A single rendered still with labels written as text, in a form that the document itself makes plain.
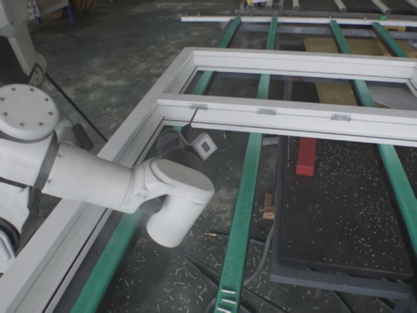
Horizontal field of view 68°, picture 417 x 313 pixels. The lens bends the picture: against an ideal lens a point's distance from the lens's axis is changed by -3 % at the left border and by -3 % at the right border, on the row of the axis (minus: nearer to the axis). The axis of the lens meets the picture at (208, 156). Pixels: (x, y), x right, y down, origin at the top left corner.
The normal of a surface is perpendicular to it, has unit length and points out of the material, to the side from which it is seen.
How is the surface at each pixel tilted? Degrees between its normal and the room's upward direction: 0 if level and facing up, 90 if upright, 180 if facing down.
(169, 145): 31
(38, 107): 41
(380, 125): 90
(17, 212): 90
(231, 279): 0
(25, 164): 80
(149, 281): 0
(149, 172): 13
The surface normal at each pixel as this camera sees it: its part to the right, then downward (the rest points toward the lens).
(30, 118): 0.57, -0.47
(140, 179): -0.18, -0.56
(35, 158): 0.45, 0.14
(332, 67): -0.21, 0.59
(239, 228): -0.04, -0.80
